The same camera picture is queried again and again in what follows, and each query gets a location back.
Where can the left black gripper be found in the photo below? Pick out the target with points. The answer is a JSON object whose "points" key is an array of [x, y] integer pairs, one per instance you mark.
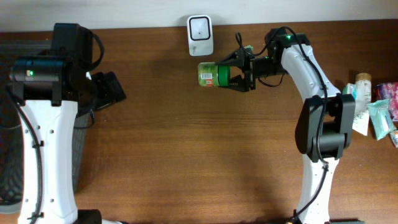
{"points": [[111, 86]]}

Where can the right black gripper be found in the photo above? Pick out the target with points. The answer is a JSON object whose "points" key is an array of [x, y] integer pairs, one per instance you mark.
{"points": [[244, 61]]}

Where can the green bottle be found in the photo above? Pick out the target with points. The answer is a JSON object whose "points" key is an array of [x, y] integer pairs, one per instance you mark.
{"points": [[211, 74]]}

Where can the small teal gum pack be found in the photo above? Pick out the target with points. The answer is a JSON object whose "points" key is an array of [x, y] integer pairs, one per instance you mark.
{"points": [[350, 89]]}

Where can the white tube with cork cap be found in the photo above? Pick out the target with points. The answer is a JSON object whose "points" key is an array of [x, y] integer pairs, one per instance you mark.
{"points": [[363, 98]]}

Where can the red purple tissue pack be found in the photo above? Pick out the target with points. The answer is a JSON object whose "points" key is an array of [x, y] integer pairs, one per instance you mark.
{"points": [[388, 91]]}

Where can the teal wipes packet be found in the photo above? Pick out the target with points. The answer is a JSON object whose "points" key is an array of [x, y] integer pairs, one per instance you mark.
{"points": [[381, 118]]}

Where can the orange snack packet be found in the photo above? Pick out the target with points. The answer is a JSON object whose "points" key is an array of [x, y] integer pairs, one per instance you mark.
{"points": [[394, 137]]}

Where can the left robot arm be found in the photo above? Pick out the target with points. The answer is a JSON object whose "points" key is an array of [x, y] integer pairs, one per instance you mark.
{"points": [[50, 91]]}

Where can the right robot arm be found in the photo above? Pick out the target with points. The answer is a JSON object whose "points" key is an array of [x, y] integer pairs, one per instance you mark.
{"points": [[324, 128]]}

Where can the white barcode scanner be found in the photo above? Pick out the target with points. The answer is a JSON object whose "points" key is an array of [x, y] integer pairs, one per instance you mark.
{"points": [[200, 35]]}

